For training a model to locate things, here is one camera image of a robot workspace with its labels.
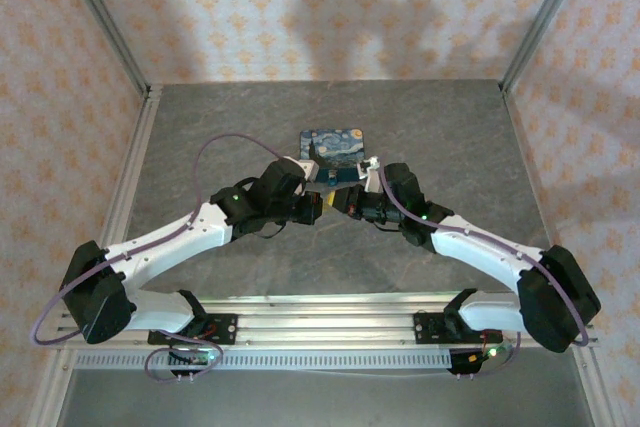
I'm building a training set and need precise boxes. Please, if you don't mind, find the starry night painting mat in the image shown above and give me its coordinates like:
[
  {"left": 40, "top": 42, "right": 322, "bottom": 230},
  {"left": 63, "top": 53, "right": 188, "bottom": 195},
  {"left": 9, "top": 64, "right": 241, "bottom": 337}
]
[{"left": 298, "top": 128, "right": 367, "bottom": 187}]

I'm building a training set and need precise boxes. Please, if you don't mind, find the left green lit controller board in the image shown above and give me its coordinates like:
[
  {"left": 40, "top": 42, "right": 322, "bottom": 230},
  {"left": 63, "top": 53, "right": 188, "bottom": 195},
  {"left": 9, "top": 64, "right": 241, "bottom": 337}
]
[{"left": 167, "top": 344, "right": 222, "bottom": 379}]

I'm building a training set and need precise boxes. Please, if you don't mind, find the green lit controller board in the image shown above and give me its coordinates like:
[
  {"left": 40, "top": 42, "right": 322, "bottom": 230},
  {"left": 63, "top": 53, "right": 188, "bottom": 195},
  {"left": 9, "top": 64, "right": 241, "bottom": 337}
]
[
  {"left": 167, "top": 344, "right": 222, "bottom": 379},
  {"left": 448, "top": 341, "right": 514, "bottom": 379}
]

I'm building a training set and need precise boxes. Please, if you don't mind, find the right green lit controller board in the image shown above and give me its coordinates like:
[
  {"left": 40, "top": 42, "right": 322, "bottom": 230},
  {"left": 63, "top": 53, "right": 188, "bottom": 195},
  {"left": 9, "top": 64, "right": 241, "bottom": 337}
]
[{"left": 448, "top": 341, "right": 514, "bottom": 379}]

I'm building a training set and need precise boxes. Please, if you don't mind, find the aluminium mounting rail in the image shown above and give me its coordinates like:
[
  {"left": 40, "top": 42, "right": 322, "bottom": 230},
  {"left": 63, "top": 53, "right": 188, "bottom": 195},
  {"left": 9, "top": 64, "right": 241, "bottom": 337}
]
[{"left": 55, "top": 292, "right": 601, "bottom": 351}]

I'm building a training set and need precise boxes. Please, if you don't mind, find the left aluminium side rail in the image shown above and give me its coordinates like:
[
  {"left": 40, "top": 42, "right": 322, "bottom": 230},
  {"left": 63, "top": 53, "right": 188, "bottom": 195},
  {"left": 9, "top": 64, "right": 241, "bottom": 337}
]
[{"left": 97, "top": 86, "right": 164, "bottom": 258}]

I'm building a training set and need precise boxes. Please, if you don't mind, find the aluminium side rail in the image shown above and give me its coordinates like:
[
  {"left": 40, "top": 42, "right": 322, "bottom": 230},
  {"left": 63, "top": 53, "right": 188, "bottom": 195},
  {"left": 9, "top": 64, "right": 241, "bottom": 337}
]
[
  {"left": 499, "top": 86, "right": 561, "bottom": 253},
  {"left": 97, "top": 86, "right": 164, "bottom": 258}
]

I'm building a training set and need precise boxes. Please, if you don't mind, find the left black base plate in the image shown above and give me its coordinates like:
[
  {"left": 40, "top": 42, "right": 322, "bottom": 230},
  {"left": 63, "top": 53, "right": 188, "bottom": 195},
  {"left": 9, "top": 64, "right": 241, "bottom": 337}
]
[{"left": 148, "top": 313, "right": 239, "bottom": 347}]

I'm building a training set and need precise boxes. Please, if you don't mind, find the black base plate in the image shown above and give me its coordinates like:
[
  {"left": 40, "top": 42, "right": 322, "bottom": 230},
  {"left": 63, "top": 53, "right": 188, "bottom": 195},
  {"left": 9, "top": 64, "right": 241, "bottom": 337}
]
[
  {"left": 148, "top": 313, "right": 239, "bottom": 347},
  {"left": 413, "top": 311, "right": 504, "bottom": 347}
]

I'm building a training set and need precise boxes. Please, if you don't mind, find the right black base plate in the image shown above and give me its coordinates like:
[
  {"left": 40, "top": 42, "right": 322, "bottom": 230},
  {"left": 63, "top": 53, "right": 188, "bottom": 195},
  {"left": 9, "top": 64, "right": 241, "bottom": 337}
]
[{"left": 413, "top": 311, "right": 504, "bottom": 347}]

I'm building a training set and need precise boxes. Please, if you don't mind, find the right aluminium side rail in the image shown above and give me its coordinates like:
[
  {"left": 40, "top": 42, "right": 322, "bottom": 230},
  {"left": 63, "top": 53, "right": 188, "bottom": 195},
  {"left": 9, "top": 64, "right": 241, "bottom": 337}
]
[{"left": 499, "top": 86, "right": 561, "bottom": 253}]

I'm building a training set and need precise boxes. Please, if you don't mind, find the slotted grey cable duct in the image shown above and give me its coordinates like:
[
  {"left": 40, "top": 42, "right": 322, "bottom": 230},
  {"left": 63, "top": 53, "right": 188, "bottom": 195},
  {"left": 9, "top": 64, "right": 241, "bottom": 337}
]
[{"left": 73, "top": 349, "right": 454, "bottom": 372}]

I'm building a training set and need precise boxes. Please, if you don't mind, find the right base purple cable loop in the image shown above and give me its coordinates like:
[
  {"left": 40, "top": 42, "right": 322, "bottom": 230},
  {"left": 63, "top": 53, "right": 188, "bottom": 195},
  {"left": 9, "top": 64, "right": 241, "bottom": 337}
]
[{"left": 457, "top": 331, "right": 525, "bottom": 379}]

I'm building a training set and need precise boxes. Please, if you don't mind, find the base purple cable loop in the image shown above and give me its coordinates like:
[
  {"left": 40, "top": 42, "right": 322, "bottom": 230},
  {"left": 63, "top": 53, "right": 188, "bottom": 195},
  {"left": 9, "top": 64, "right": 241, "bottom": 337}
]
[
  {"left": 457, "top": 331, "right": 525, "bottom": 379},
  {"left": 144, "top": 329, "right": 225, "bottom": 384}
]

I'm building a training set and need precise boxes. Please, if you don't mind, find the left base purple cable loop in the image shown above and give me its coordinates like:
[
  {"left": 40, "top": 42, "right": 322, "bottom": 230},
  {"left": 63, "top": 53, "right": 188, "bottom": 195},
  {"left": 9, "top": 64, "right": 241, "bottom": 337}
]
[{"left": 144, "top": 329, "right": 225, "bottom": 384}]

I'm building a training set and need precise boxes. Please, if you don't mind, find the right aluminium frame post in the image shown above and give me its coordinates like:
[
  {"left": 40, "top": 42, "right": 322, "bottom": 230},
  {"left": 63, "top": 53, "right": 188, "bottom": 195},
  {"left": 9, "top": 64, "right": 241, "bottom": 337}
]
[{"left": 499, "top": 0, "right": 595, "bottom": 94}]

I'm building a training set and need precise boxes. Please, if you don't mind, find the aluminium frame post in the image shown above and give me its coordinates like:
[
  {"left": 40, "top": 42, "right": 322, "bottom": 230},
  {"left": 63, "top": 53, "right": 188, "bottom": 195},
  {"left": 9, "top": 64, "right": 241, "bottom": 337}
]
[
  {"left": 499, "top": 0, "right": 595, "bottom": 94},
  {"left": 53, "top": 0, "right": 152, "bottom": 98}
]

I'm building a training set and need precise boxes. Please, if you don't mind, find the left aluminium frame post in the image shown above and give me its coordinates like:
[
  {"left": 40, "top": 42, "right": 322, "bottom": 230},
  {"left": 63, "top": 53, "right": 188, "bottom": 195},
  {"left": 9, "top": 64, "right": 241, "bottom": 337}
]
[{"left": 53, "top": 0, "right": 152, "bottom": 98}]

